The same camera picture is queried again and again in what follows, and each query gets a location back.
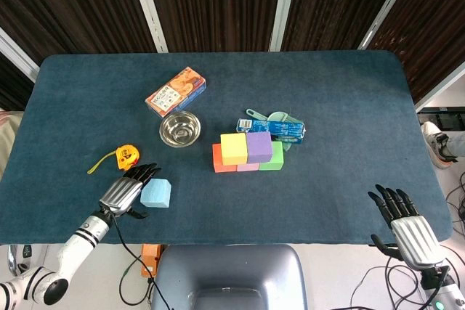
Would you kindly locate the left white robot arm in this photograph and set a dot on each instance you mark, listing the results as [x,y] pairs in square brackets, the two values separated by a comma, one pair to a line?
[72,248]

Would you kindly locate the dark blue table cloth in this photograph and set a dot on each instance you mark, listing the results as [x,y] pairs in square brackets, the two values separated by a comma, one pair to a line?
[290,201]

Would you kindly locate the black crate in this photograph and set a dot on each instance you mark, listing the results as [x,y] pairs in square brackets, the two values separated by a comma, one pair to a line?
[445,117]

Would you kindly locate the yellow foam block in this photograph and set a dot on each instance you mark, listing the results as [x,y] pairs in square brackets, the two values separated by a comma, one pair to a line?
[233,148]

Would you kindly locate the pink foam block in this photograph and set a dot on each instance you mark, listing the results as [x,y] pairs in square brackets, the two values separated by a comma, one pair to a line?
[248,167]

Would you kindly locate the grey robot torso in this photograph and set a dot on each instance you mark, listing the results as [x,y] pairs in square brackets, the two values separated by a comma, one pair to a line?
[229,277]

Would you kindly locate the blue toothpaste box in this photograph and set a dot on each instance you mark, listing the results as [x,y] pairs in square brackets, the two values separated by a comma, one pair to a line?
[279,129]

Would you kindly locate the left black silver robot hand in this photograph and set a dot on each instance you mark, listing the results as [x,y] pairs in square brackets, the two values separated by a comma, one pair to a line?
[121,192]

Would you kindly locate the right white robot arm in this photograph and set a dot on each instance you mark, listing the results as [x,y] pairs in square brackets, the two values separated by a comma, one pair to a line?
[445,293]

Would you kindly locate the orange foam block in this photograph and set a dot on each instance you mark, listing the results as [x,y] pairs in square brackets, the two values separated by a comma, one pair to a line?
[217,159]

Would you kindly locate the white partition post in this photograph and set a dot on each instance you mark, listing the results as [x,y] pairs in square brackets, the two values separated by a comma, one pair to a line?
[147,5]
[16,56]
[388,5]
[441,88]
[285,5]

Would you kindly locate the white sneaker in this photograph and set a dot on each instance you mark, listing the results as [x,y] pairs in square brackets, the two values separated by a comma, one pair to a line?
[436,144]

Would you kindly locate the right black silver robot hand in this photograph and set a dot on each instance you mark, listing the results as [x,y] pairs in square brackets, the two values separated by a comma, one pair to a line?
[414,237]

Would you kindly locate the yellow tape measure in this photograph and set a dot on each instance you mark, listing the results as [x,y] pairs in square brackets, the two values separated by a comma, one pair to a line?
[127,157]

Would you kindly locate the orange blue cookie box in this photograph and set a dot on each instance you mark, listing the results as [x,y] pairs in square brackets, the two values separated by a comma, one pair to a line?
[176,90]

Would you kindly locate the light blue foam block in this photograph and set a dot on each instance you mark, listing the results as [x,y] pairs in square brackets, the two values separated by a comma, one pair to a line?
[156,194]

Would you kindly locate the green foam block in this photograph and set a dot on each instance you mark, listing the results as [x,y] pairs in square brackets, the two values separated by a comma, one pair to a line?
[277,159]

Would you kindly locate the stainless steel bowl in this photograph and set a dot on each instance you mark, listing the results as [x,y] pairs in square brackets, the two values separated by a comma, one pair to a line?
[179,129]

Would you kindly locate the purple foam block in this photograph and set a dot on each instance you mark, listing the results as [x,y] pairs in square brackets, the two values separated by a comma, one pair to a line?
[259,146]

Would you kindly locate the light grey trouser leg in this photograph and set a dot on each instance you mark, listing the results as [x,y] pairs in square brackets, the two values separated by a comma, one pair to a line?
[457,144]

